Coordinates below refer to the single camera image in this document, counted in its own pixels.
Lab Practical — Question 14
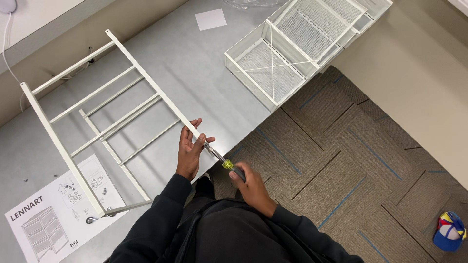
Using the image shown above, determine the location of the person's right hand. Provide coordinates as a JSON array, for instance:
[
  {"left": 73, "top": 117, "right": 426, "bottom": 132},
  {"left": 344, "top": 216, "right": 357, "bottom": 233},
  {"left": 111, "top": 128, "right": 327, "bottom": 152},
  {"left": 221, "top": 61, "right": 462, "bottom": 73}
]
[{"left": 229, "top": 162, "right": 278, "bottom": 219}]

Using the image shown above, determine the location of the person's left hand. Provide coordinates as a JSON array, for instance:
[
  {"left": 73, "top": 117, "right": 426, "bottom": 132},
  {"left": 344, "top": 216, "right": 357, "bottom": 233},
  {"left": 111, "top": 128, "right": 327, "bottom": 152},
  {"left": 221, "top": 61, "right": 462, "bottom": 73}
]
[{"left": 176, "top": 118, "right": 216, "bottom": 182}]

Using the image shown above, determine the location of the yellow and black screwdriver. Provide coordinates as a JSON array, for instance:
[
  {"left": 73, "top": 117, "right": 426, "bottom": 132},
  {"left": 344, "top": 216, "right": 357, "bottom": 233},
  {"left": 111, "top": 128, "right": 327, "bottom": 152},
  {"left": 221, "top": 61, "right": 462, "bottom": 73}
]
[{"left": 203, "top": 141, "right": 246, "bottom": 182}]

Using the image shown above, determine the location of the white metal drawer unit frame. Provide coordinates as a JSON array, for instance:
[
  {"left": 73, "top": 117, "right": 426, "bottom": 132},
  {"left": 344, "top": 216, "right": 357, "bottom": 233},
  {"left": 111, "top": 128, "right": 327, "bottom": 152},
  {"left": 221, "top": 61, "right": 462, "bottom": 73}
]
[{"left": 20, "top": 29, "right": 210, "bottom": 218}]

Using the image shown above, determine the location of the person's black shoe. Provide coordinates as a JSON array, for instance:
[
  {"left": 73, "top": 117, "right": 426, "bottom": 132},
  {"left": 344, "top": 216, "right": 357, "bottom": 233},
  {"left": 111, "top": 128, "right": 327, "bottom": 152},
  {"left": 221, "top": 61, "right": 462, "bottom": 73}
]
[{"left": 195, "top": 173, "right": 216, "bottom": 201}]

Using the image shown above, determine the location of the person's black clothed torso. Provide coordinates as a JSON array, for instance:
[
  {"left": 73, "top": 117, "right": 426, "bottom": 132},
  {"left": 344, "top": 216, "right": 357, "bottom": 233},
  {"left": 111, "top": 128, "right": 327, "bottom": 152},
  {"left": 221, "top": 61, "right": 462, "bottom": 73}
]
[{"left": 161, "top": 197, "right": 330, "bottom": 263}]

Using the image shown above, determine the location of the small white paper sheet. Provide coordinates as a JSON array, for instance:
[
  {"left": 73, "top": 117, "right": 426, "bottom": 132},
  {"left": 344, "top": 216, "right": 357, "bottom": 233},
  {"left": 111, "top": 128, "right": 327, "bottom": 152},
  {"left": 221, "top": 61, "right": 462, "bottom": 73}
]
[{"left": 195, "top": 8, "right": 227, "bottom": 31}]

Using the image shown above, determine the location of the clear plastic bag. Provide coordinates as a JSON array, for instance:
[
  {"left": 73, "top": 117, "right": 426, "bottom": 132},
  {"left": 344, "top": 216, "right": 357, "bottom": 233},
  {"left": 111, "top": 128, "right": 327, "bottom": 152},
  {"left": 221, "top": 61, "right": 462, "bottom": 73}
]
[{"left": 223, "top": 0, "right": 290, "bottom": 10}]

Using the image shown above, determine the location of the printed assembly instruction booklet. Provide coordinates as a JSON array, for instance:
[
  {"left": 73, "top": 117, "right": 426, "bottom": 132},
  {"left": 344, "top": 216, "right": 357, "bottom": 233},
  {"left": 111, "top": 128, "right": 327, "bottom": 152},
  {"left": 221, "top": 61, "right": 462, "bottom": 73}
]
[{"left": 5, "top": 153, "right": 129, "bottom": 263}]

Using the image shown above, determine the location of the blue multicoloured cap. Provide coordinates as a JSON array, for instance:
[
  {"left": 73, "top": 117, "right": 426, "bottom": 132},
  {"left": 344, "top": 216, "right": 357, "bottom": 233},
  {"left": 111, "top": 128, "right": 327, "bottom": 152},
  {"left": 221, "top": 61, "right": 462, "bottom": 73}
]
[{"left": 433, "top": 211, "right": 467, "bottom": 253}]

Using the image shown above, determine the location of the white mesh wire basket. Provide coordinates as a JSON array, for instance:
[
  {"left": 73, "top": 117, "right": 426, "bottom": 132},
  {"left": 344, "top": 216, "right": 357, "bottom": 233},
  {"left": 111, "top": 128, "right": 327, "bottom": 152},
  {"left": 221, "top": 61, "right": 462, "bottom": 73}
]
[
  {"left": 224, "top": 0, "right": 368, "bottom": 113},
  {"left": 322, "top": 0, "right": 394, "bottom": 50}
]

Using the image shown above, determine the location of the white cable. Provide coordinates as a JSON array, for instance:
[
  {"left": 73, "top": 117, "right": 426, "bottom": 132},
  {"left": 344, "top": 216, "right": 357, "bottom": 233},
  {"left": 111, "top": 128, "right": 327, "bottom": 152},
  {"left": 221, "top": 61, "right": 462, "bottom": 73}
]
[{"left": 1, "top": 12, "right": 25, "bottom": 112}]

